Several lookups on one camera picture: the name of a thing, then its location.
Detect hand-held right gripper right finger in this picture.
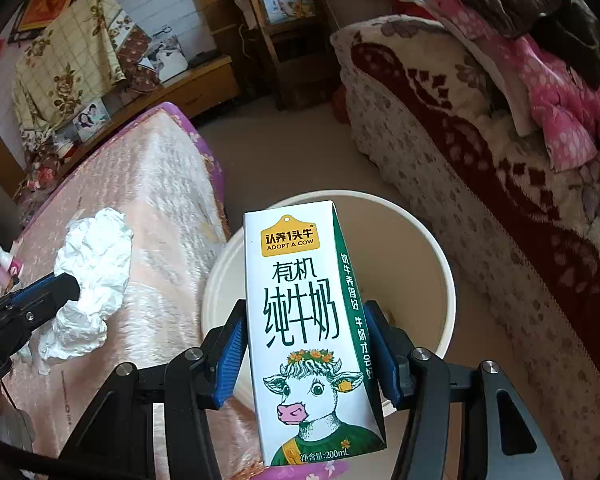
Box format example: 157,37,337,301
362,300,566,480

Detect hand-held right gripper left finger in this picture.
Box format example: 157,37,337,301
65,300,248,480

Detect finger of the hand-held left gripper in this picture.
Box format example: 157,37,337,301
0,274,82,346
0,271,61,311

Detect white tissue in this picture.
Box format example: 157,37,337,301
17,207,135,376

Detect white milk carton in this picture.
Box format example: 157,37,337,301
243,199,387,467

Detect white plastic bucket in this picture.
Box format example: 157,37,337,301
200,189,457,418

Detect small white bottle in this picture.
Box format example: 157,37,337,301
0,244,23,277

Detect pink artificial flowers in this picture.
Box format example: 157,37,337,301
25,145,61,196

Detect bed with pink blanket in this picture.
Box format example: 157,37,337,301
0,101,361,480

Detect framed photo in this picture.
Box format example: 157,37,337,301
72,102,111,143

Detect sofa with floral blanket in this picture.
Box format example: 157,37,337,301
330,15,600,480

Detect yellow floral cloth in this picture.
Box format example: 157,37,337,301
12,0,136,133

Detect brown patterned cloth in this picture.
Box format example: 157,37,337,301
115,25,163,93

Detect wooden cabinet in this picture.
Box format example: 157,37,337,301
0,52,241,201

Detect red bag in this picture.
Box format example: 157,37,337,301
330,85,351,123

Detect white printed bag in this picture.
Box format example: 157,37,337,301
142,25,190,83

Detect wooden chair rack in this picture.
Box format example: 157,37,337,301
222,0,343,111

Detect pink floral garment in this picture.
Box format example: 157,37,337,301
412,0,600,173

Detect brown garment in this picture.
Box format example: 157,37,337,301
460,0,571,38

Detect dark garment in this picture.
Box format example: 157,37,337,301
530,0,600,78

